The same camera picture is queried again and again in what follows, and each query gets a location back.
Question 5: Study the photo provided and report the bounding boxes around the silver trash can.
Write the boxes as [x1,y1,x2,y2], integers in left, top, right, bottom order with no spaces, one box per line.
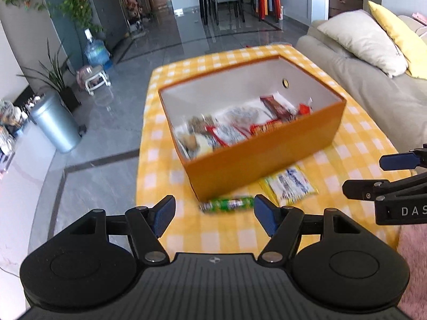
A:
[30,91,87,154]

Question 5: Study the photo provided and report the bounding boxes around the pale yellow snack packet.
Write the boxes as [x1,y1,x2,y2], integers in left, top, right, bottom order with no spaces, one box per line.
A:
[176,131,215,160]

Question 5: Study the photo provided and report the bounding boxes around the yellow Ameria snack packet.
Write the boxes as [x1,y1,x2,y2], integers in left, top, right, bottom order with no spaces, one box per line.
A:
[259,166,318,207]

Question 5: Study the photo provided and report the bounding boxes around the hanging green vine plant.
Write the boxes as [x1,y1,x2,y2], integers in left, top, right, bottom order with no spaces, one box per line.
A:
[1,0,103,33]

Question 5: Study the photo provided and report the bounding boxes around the pink fluffy rug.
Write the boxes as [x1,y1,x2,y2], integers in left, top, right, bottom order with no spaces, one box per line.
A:
[397,224,427,319]

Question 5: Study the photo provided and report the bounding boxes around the cream pillow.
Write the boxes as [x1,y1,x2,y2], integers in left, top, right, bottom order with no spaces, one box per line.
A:
[317,9,408,78]

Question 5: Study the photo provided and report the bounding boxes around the green sausage snack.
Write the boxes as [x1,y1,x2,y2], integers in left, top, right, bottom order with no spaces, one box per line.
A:
[199,197,254,213]

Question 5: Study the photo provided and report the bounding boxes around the clear bag white candies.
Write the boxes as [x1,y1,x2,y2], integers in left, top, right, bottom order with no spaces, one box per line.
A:
[223,106,271,128]

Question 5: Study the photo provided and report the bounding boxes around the green raisin bag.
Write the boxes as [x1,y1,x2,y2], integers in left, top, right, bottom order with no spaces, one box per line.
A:
[187,115,216,136]

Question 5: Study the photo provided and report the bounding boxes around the clear packet red label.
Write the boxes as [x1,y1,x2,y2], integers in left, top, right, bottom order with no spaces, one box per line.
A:
[298,98,313,116]

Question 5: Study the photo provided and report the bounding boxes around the white tv console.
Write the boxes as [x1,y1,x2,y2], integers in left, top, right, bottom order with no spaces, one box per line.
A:
[1,122,56,319]

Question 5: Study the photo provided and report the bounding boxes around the grey sideboard cabinet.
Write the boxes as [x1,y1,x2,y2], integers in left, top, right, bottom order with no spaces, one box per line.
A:
[90,0,128,51]

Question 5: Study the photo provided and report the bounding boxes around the blue water jug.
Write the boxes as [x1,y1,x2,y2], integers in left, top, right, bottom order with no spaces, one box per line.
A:
[85,29,112,69]

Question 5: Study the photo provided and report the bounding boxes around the red chocolate wafer bar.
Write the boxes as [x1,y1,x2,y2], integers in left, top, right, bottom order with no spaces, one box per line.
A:
[260,95,296,121]

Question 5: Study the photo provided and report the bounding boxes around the red white snack packet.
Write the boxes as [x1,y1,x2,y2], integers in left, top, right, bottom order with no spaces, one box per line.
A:
[205,124,247,147]

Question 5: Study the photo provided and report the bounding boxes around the yellow pillow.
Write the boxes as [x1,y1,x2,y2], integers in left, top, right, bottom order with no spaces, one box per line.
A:
[368,1,427,79]

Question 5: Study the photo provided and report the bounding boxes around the orange cardboard box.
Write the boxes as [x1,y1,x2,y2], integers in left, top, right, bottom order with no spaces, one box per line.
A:
[159,55,346,201]

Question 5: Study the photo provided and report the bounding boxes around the small white stool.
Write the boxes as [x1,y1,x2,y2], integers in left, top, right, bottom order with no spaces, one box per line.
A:
[82,65,111,96]

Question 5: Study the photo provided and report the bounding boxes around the yellow checkered tablecloth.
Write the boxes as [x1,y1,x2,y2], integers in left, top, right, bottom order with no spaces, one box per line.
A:
[136,45,408,257]

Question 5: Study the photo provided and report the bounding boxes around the potted long-leaf plant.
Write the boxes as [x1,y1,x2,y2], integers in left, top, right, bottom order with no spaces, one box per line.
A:
[17,39,81,113]

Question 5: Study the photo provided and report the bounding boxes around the beige sofa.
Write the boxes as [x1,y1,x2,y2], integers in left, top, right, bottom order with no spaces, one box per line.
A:
[295,20,427,152]

